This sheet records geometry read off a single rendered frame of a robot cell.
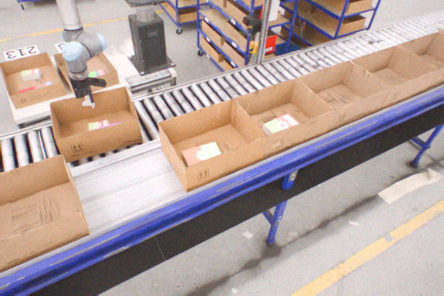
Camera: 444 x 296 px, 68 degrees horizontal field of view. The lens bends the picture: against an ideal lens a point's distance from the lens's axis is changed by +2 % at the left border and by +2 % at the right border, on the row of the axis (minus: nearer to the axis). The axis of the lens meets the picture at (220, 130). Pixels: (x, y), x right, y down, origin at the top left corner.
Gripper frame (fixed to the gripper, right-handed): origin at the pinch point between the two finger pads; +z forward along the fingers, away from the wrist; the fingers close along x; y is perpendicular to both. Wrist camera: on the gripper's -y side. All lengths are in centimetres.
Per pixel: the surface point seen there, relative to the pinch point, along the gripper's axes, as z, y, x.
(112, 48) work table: 19, -29, -69
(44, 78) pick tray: 16, 20, -49
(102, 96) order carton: -1.9, -5.7, -0.4
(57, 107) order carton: -1.1, 17.4, -2.1
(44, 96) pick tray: 10.5, 22.6, -27.1
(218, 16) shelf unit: 45, -148, -119
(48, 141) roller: 10.8, 27.2, 8.3
